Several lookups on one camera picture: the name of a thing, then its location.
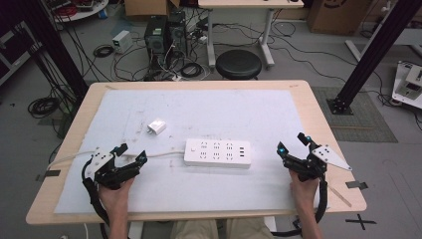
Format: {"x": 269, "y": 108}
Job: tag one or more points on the white machine base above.
{"x": 408, "y": 83}

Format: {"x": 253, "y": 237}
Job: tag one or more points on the person's beige trousers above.
{"x": 199, "y": 230}

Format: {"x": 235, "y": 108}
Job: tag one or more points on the black metal post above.
{"x": 59, "y": 53}
{"x": 375, "y": 53}

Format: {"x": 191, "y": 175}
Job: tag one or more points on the wooden table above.
{"x": 318, "y": 109}

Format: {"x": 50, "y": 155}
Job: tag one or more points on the thin wooden stick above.
{"x": 340, "y": 196}

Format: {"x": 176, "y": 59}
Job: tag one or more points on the black round stool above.
{"x": 238, "y": 63}

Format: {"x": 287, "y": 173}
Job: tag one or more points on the white charger adapter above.
{"x": 156, "y": 127}

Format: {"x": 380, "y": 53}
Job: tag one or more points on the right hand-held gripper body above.
{"x": 315, "y": 162}

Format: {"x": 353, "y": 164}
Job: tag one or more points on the white foam mat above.
{"x": 215, "y": 113}

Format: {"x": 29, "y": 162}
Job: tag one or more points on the large cardboard box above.
{"x": 338, "y": 15}

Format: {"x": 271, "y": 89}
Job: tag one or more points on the person's right hand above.
{"x": 304, "y": 192}

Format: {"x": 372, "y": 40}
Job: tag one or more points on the person's left hand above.
{"x": 116, "y": 197}

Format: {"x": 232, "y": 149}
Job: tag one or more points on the black tape cross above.
{"x": 360, "y": 221}

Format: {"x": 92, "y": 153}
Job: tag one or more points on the grey floor mat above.
{"x": 365, "y": 122}

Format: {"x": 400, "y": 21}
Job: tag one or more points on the white power strip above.
{"x": 217, "y": 153}

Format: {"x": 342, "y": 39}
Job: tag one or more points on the white desk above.
{"x": 249, "y": 3}

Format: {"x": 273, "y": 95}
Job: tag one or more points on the round white table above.
{"x": 83, "y": 10}

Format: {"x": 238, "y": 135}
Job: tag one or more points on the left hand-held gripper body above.
{"x": 106, "y": 169}

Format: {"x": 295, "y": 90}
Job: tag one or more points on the white power supply box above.
{"x": 122, "y": 41}

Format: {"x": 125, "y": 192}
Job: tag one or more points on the black computer tower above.
{"x": 156, "y": 40}
{"x": 177, "y": 33}

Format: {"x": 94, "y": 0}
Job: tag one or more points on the black tape strip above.
{"x": 49, "y": 174}
{"x": 356, "y": 185}

